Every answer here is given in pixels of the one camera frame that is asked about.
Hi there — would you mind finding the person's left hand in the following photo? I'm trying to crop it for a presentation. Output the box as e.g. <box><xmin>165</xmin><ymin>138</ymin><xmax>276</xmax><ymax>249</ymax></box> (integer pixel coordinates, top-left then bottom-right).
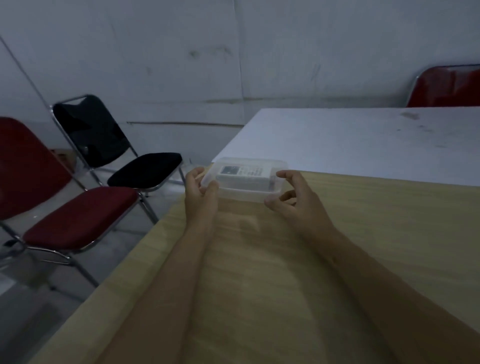
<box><xmin>184</xmin><ymin>166</ymin><xmax>221</xmax><ymax>232</ymax></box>

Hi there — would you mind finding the person's right hand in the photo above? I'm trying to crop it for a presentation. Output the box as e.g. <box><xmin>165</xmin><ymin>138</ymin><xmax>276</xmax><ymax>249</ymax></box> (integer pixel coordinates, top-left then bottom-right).
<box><xmin>264</xmin><ymin>169</ymin><xmax>339</xmax><ymax>243</ymax></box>

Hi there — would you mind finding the clear plastic container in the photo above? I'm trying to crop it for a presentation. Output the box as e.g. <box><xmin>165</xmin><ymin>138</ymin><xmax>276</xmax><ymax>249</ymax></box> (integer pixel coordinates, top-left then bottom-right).
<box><xmin>200</xmin><ymin>157</ymin><xmax>289</xmax><ymax>205</ymax></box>

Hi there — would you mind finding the person's left forearm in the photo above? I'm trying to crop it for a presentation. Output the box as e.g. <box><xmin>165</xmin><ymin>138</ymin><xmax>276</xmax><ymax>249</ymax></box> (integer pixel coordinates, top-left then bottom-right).
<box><xmin>95</xmin><ymin>223</ymin><xmax>218</xmax><ymax>364</ymax></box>

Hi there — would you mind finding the person's right forearm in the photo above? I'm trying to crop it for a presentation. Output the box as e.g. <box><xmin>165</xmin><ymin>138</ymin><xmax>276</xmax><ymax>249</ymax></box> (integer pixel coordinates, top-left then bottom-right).
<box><xmin>310</xmin><ymin>228</ymin><xmax>480</xmax><ymax>364</ymax></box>

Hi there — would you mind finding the white remote control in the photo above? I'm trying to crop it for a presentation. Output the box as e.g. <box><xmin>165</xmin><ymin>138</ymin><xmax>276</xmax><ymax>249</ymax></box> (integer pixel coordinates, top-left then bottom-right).
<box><xmin>217</xmin><ymin>164</ymin><xmax>273</xmax><ymax>189</ymax></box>

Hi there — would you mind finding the black folding chair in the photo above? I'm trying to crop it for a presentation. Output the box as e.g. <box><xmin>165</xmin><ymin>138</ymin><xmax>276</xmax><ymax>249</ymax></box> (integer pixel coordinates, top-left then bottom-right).
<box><xmin>50</xmin><ymin>94</ymin><xmax>187</xmax><ymax>196</ymax></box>

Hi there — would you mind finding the red folding chair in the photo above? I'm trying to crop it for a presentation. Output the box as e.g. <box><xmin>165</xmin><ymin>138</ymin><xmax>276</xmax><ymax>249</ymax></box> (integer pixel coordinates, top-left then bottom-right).
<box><xmin>405</xmin><ymin>64</ymin><xmax>480</xmax><ymax>109</ymax></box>
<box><xmin>0</xmin><ymin>116</ymin><xmax>159</xmax><ymax>290</ymax></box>

